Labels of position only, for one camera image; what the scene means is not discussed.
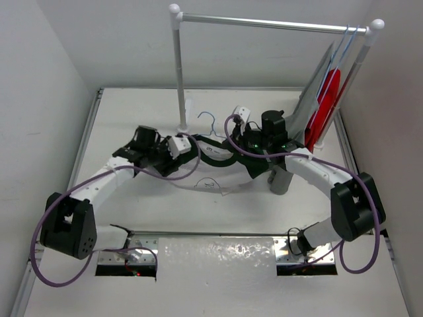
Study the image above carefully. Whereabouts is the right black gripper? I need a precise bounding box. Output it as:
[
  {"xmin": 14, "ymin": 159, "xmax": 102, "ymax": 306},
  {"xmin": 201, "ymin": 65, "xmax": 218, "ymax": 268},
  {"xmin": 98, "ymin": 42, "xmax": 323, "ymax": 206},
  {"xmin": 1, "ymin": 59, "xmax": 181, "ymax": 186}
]
[{"xmin": 222, "ymin": 120, "xmax": 272, "ymax": 156}]

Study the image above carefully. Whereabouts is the grey t shirt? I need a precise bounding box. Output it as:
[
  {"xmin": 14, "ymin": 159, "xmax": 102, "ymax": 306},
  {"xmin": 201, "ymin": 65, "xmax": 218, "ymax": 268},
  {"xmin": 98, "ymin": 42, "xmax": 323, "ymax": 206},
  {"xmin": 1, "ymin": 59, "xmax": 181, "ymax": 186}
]
[{"xmin": 268, "ymin": 43, "xmax": 334, "ymax": 195}]

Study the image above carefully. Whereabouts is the red t shirt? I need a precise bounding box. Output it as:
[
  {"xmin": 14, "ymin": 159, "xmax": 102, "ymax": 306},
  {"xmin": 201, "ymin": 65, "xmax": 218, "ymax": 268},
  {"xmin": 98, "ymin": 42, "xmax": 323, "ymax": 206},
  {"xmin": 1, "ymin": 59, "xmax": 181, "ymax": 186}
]
[{"xmin": 305, "ymin": 69, "xmax": 341, "ymax": 152}]

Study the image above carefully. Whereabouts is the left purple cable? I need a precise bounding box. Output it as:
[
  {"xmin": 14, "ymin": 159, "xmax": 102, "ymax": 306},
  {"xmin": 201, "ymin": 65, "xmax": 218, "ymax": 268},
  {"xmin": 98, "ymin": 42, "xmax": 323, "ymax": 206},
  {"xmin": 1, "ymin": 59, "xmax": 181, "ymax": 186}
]
[{"xmin": 30, "ymin": 132, "xmax": 202, "ymax": 287}]

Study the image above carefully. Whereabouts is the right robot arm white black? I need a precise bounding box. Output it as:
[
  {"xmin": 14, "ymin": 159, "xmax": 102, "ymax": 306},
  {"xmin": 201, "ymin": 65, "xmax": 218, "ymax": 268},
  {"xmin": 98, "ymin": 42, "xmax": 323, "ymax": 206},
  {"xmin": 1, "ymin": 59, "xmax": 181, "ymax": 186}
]
[{"xmin": 224, "ymin": 110, "xmax": 386, "ymax": 256}]

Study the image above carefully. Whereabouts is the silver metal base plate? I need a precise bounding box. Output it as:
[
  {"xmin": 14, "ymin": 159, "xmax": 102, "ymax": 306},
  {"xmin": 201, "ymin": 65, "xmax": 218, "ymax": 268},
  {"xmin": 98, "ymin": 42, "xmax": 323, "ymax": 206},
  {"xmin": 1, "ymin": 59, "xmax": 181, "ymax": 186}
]
[{"xmin": 97, "ymin": 232, "xmax": 335, "ymax": 269}]

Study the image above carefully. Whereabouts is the purple cable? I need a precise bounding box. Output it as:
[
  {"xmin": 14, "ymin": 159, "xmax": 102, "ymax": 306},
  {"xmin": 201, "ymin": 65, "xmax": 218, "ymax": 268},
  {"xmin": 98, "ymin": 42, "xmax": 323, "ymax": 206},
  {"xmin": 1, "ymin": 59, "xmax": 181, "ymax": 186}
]
[
  {"xmin": 30, "ymin": 132, "xmax": 202, "ymax": 287},
  {"xmin": 223, "ymin": 114, "xmax": 381, "ymax": 275}
]

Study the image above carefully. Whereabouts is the blue hanger with grey shirt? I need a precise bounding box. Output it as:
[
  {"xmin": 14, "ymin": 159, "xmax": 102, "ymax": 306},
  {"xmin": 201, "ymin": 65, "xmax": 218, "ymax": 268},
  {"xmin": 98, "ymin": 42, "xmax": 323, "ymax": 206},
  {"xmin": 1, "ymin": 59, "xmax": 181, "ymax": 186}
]
[{"xmin": 311, "ymin": 30, "xmax": 353, "ymax": 112}]

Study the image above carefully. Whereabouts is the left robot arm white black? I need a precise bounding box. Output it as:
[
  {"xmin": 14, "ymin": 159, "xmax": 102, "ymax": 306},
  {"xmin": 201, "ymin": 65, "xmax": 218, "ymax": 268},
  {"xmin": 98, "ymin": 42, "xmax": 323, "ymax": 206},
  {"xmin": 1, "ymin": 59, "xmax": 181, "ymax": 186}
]
[{"xmin": 40, "ymin": 126, "xmax": 192, "ymax": 260}]

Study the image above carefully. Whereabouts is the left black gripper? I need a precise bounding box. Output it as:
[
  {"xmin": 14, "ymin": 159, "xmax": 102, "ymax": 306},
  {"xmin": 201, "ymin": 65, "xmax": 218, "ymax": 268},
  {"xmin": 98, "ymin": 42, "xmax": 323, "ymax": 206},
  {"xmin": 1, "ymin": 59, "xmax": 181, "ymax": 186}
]
[{"xmin": 146, "ymin": 137, "xmax": 182, "ymax": 176}]

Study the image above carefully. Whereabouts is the green and white t shirt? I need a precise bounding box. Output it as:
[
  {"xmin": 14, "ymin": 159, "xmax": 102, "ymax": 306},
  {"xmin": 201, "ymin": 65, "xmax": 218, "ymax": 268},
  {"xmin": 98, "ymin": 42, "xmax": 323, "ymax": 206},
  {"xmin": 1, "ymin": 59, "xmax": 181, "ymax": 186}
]
[{"xmin": 155, "ymin": 135, "xmax": 270, "ymax": 195}]

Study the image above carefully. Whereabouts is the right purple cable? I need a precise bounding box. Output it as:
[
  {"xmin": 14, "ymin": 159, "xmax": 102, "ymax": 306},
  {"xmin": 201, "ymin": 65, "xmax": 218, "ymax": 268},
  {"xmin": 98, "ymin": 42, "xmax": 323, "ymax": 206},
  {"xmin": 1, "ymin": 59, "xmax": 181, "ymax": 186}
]
[{"xmin": 223, "ymin": 114, "xmax": 381, "ymax": 275}]

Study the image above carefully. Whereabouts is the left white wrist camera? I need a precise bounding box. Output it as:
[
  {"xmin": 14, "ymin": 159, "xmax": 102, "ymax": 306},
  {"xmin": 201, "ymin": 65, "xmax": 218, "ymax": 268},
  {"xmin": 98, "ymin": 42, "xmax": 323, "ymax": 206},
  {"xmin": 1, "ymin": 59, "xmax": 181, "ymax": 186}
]
[{"xmin": 167, "ymin": 136, "xmax": 191, "ymax": 160}]

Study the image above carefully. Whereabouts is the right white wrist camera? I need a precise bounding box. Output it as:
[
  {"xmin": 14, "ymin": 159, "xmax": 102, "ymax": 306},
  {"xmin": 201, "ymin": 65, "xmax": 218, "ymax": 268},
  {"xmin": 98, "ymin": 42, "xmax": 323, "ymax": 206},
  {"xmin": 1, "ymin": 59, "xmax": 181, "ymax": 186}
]
[{"xmin": 233, "ymin": 106, "xmax": 250, "ymax": 135}]

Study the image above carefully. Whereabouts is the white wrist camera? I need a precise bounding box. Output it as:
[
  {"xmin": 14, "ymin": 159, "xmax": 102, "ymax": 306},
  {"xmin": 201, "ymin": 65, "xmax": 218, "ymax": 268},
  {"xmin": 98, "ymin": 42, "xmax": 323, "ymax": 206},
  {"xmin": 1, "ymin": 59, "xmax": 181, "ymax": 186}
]
[
  {"xmin": 167, "ymin": 136, "xmax": 191, "ymax": 160},
  {"xmin": 233, "ymin": 106, "xmax": 250, "ymax": 135}
]

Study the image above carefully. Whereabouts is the blue hanger with red shirt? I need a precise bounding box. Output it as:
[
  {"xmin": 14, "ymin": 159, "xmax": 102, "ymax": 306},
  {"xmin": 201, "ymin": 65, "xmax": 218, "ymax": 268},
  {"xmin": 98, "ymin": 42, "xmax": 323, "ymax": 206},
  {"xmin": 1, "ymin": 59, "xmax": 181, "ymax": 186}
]
[{"xmin": 315, "ymin": 25, "xmax": 360, "ymax": 103}]

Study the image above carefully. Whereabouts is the light blue hanger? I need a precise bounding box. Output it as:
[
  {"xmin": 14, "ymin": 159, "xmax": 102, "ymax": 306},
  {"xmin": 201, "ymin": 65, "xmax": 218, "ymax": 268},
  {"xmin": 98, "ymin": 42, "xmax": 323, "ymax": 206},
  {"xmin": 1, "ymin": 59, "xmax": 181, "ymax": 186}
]
[{"xmin": 197, "ymin": 111, "xmax": 226, "ymax": 139}]

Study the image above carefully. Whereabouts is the white metal clothes rack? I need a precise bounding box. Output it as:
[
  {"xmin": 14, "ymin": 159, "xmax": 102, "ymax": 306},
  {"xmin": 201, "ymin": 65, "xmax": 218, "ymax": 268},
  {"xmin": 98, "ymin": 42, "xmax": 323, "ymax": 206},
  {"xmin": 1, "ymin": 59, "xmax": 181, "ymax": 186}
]
[{"xmin": 169, "ymin": 4, "xmax": 385, "ymax": 149}]

